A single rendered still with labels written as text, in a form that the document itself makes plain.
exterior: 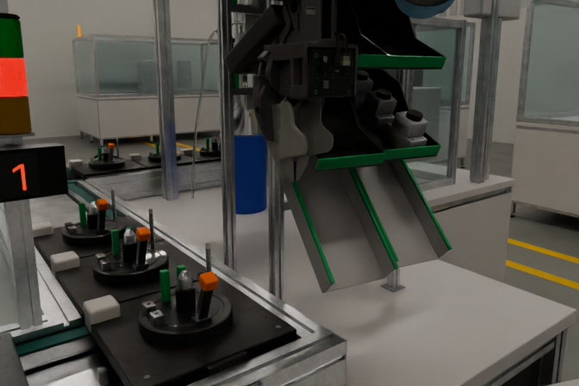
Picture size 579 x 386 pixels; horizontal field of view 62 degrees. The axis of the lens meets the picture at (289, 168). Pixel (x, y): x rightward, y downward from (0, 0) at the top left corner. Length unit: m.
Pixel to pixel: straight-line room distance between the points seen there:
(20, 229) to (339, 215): 0.52
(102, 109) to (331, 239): 8.65
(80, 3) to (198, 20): 2.69
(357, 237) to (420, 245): 0.15
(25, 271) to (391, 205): 0.65
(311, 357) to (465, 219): 1.54
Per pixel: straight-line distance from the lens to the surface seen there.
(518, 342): 1.02
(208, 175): 2.08
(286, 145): 0.52
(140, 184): 1.96
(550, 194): 4.80
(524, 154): 4.86
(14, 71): 0.74
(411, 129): 0.89
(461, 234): 2.17
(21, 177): 0.75
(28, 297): 0.85
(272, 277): 0.91
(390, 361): 0.90
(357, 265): 0.86
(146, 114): 9.63
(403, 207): 1.01
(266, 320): 0.77
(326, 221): 0.88
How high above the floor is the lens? 1.34
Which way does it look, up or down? 11 degrees down
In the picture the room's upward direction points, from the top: straight up
